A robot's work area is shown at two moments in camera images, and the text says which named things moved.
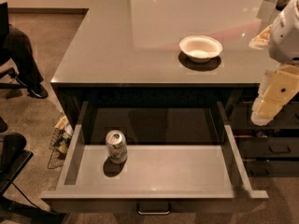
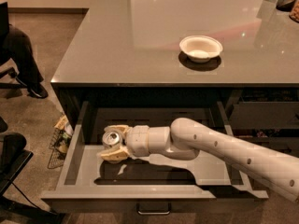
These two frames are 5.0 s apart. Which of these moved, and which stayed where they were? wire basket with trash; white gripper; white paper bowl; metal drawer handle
Moved: white gripper
Stayed: white paper bowl; wire basket with trash; metal drawer handle
